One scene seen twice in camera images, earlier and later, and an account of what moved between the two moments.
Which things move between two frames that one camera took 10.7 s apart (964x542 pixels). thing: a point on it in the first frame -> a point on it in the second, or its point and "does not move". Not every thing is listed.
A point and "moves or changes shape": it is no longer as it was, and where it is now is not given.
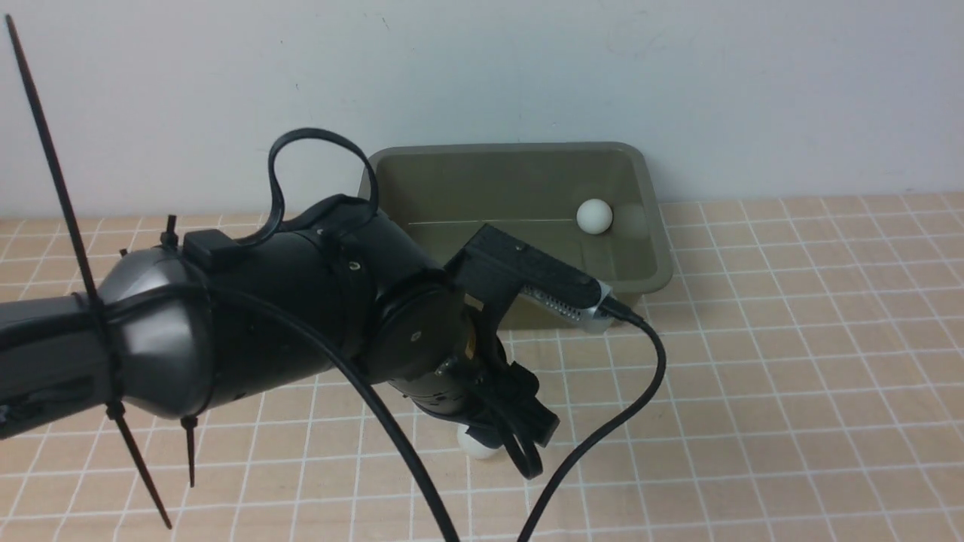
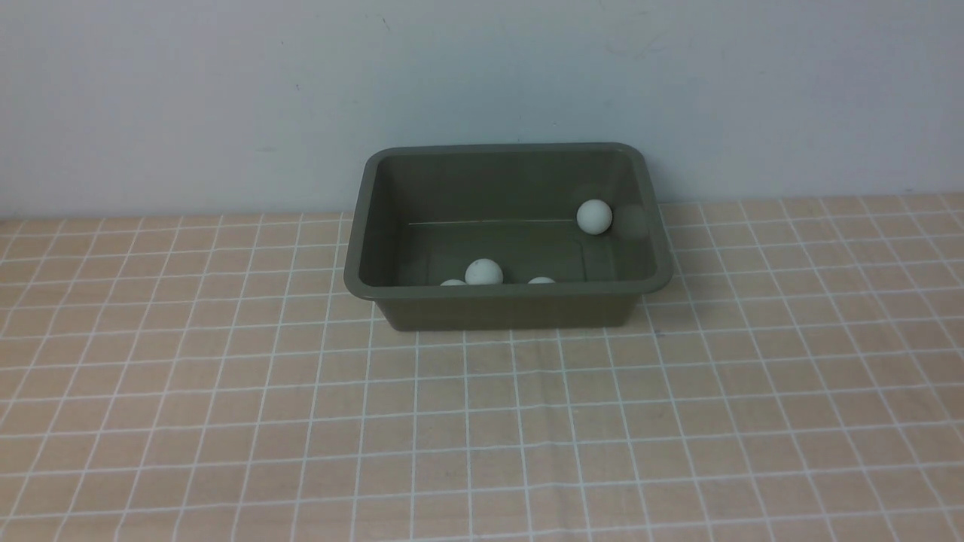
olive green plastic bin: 592,205 does not move
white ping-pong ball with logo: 594,216 does not move
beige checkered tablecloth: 812,391 does not move
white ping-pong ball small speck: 471,447 moves or changes shape
